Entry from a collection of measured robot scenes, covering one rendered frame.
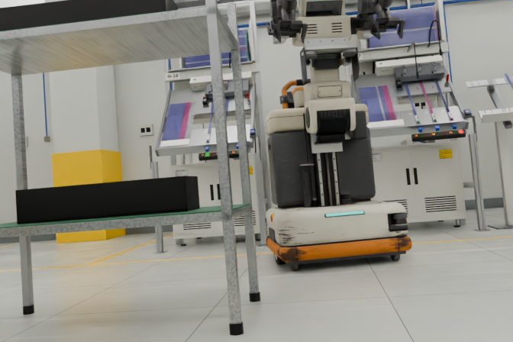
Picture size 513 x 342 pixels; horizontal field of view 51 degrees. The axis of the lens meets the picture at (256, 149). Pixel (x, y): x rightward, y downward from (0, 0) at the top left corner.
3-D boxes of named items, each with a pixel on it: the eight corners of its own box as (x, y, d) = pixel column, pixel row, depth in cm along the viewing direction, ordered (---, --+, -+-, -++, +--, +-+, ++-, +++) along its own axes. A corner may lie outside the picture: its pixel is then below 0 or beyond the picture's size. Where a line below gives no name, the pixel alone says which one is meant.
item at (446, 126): (465, 129, 359) (466, 120, 354) (365, 138, 366) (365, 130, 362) (464, 128, 360) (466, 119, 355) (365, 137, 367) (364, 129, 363)
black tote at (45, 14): (179, 37, 187) (177, 5, 188) (166, 22, 170) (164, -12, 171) (24, 54, 193) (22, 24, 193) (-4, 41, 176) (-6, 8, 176)
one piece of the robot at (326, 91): (287, 140, 283) (280, 22, 278) (357, 134, 286) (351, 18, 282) (296, 142, 257) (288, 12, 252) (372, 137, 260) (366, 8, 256)
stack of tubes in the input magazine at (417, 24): (438, 40, 405) (434, 6, 407) (369, 48, 411) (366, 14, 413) (434, 45, 417) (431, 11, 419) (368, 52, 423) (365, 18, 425)
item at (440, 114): (465, 125, 358) (465, 121, 356) (364, 133, 366) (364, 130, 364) (457, 108, 373) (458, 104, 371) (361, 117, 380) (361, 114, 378)
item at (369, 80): (450, 96, 388) (451, 90, 385) (358, 105, 395) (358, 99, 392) (440, 72, 413) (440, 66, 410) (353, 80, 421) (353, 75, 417)
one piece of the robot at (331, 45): (299, 85, 265) (295, 43, 267) (353, 82, 268) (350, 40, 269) (305, 79, 249) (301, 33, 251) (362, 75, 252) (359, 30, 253)
